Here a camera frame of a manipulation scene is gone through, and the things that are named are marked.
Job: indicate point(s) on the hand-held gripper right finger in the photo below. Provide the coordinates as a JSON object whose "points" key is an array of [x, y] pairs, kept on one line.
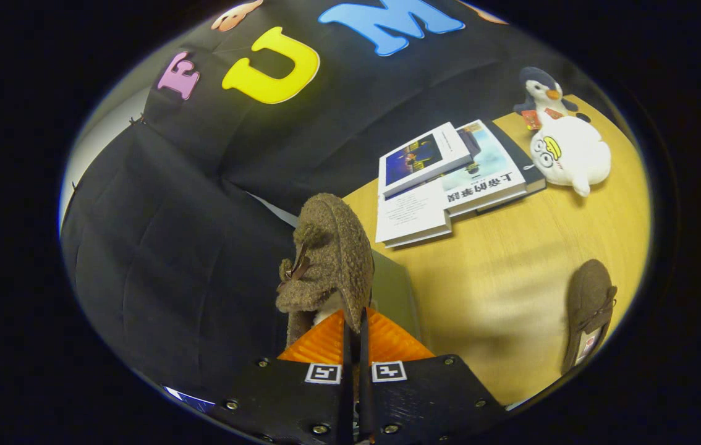
{"points": [[366, 383]]}

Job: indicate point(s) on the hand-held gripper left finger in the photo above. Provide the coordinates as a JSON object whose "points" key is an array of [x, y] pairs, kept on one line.
{"points": [[347, 383]]}

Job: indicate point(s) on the green fabric storage box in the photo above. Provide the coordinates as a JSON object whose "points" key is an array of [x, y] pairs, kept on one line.
{"points": [[397, 290]]}

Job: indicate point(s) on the brown fuzzy shoe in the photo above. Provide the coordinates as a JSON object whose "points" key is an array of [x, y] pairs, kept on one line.
{"points": [[588, 296], [332, 247]]}

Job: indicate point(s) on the plain white book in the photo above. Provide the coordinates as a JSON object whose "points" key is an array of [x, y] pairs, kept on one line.
{"points": [[409, 213]]}

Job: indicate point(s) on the light blue cover book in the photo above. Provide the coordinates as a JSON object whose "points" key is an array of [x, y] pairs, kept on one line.
{"points": [[486, 173]]}

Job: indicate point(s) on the black book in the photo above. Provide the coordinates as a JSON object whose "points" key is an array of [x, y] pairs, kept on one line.
{"points": [[533, 176]]}

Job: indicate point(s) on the white seal plush toy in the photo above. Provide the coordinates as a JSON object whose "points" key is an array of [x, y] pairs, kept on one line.
{"points": [[573, 154]]}

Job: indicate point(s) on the penguin plush toy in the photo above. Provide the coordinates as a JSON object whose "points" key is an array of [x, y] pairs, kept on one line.
{"points": [[539, 83]]}

